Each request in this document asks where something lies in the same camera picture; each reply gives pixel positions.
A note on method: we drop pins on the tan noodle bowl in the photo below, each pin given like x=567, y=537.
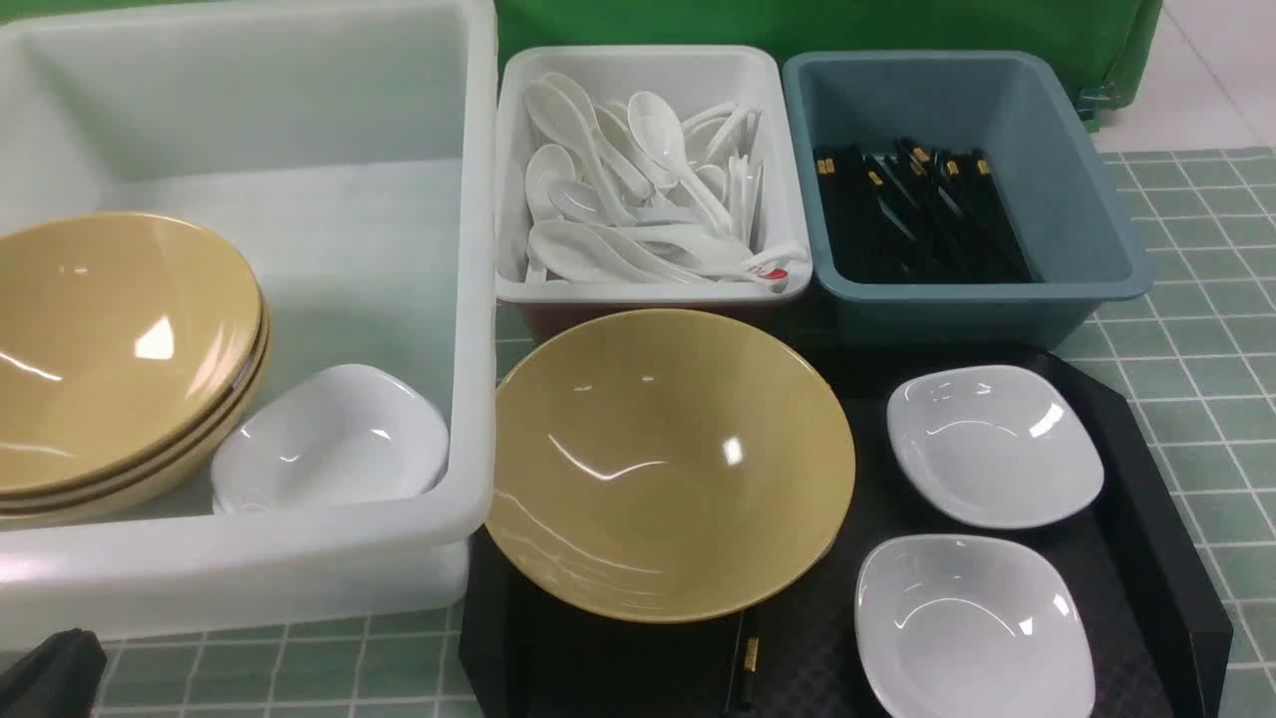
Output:
x=667, y=466

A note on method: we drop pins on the black chopstick gold band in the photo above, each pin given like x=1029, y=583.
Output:
x=743, y=674

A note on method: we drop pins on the white square dish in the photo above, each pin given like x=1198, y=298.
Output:
x=994, y=447
x=967, y=626

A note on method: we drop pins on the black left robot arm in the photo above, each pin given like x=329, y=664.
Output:
x=59, y=678

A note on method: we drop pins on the bottom stacked tan bowl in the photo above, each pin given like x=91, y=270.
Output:
x=155, y=485

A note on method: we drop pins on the stacked tan bowl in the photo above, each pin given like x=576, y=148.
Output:
x=120, y=330
x=155, y=485
x=39, y=503

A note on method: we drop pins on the top stacked tan bowl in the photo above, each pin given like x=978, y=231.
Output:
x=120, y=330

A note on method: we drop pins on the middle stacked tan bowl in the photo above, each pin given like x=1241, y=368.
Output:
x=39, y=503

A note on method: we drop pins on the white spoon front of bin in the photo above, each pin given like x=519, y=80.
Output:
x=595, y=253

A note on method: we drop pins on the white spoon with red label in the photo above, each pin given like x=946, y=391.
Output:
x=768, y=268

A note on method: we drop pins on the white spoon bin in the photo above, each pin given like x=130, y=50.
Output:
x=564, y=151

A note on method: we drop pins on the large upright white spoon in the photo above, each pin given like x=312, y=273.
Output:
x=659, y=134

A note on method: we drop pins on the bundle of black chopsticks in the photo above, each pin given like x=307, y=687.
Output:
x=918, y=214

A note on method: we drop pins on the white dish in tub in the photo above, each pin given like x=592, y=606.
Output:
x=346, y=435

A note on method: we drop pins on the blue-grey chopstick bin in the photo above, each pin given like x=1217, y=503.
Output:
x=1063, y=202

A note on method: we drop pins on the large white plastic tub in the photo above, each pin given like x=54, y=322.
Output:
x=346, y=149

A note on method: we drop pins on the green tiled table mat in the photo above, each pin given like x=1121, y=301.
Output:
x=1194, y=358

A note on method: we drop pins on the green backdrop cloth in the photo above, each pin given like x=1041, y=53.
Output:
x=1098, y=49

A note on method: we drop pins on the black serving tray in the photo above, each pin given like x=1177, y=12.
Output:
x=1158, y=631

